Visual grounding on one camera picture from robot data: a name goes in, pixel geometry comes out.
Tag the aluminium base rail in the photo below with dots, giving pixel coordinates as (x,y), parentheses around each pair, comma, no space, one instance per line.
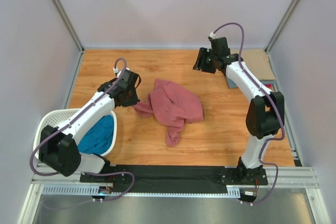
(113,184)

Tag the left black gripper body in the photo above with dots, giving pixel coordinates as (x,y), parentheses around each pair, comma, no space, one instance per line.
(130,99)

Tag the left aluminium frame post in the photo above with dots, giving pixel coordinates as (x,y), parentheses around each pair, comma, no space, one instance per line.
(66,21)

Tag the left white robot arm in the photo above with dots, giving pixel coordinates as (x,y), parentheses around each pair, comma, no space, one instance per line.
(58,145)

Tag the folded beige t shirt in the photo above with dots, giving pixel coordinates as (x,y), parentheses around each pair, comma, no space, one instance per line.
(258,63)

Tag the pink t shirt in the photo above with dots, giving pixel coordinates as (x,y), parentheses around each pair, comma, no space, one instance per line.
(173,106)

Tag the blue t shirt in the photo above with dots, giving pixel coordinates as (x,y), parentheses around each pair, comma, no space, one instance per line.
(99,138)

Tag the folded grey-blue t shirt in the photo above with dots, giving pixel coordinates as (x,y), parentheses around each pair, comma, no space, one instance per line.
(231,84)

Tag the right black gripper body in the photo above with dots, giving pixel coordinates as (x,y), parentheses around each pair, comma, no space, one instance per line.
(202,60)

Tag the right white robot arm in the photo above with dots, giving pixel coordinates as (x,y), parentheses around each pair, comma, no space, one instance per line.
(265,115)

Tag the white plastic laundry basket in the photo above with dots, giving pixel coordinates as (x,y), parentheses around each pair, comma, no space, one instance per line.
(56,117)

